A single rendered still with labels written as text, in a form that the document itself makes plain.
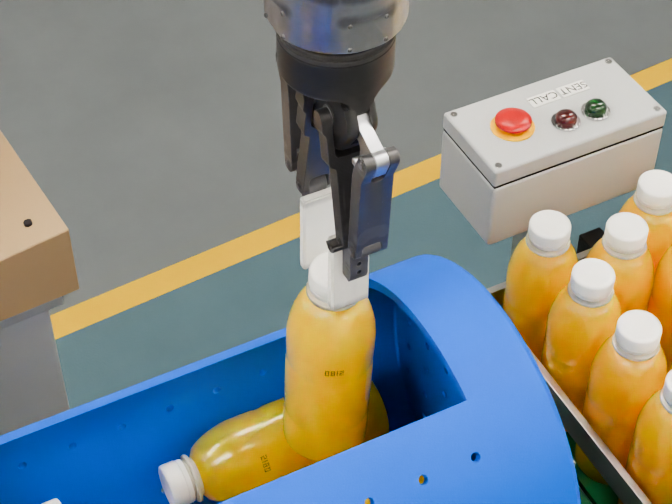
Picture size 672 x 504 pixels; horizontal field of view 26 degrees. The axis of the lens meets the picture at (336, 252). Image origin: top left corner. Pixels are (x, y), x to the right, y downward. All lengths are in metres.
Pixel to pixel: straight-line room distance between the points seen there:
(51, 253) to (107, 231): 1.54
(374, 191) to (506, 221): 0.52
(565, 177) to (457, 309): 0.40
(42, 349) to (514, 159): 0.52
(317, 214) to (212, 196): 1.93
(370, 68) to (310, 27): 0.05
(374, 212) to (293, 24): 0.15
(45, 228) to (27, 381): 0.23
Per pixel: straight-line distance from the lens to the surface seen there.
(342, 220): 0.98
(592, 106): 1.46
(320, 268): 1.06
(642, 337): 1.27
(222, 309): 2.75
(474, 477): 1.04
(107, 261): 2.86
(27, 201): 1.41
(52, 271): 1.40
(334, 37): 0.87
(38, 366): 1.54
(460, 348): 1.06
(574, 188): 1.48
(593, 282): 1.31
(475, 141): 1.42
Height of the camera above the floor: 2.03
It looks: 46 degrees down
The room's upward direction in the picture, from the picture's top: straight up
